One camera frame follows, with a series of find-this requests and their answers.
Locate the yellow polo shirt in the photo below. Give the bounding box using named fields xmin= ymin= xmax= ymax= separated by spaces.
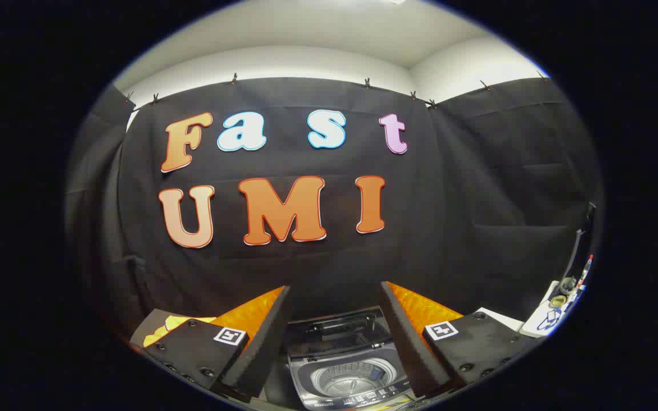
xmin=143 ymin=315 xmax=217 ymax=348

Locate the black backdrop cloth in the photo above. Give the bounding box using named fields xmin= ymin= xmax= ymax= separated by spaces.
xmin=66 ymin=74 xmax=601 ymax=343

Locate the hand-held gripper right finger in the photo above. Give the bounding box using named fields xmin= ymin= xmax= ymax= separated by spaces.
xmin=379 ymin=280 xmax=537 ymax=397

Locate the red pen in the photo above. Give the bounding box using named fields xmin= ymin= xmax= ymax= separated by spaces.
xmin=577 ymin=254 xmax=595 ymax=289

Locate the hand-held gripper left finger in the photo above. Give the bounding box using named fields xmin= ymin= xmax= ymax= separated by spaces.
xmin=145 ymin=285 xmax=293 ymax=399

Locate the grey washing machine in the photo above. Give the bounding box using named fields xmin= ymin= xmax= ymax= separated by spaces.
xmin=282 ymin=307 xmax=421 ymax=410

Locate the white sheet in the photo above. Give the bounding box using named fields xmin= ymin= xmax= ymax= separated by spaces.
xmin=474 ymin=307 xmax=525 ymax=333

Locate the grey cable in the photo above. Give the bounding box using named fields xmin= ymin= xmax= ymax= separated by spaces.
xmin=568 ymin=202 xmax=597 ymax=287

